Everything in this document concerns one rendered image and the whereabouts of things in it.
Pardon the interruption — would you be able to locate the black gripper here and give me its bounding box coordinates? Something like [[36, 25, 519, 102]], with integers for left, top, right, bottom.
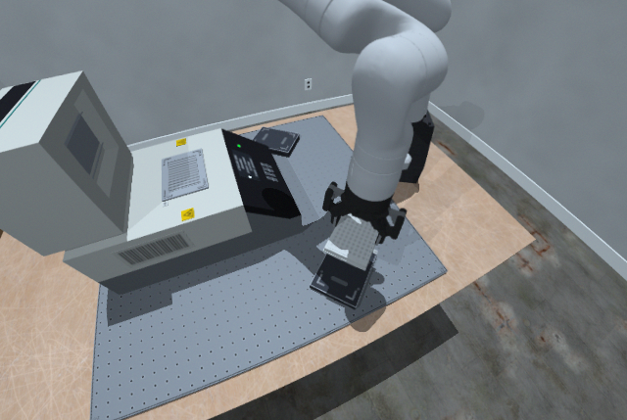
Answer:
[[322, 181, 407, 246]]

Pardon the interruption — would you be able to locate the white lab instrument with lid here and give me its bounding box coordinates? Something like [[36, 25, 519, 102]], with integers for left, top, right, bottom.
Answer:
[[0, 70, 302, 295]]

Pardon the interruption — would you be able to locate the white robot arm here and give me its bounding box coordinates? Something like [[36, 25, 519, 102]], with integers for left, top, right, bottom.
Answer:
[[278, 0, 452, 202]]

